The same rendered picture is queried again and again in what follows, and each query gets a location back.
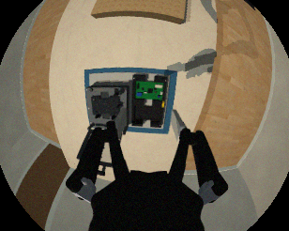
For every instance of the green circuit board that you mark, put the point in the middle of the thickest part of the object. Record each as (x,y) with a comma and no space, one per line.
(148,90)

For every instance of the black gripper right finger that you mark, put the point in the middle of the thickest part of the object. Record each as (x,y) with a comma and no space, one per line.
(212,184)

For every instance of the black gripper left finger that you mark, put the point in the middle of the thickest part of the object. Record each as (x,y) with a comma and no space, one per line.
(82,181)

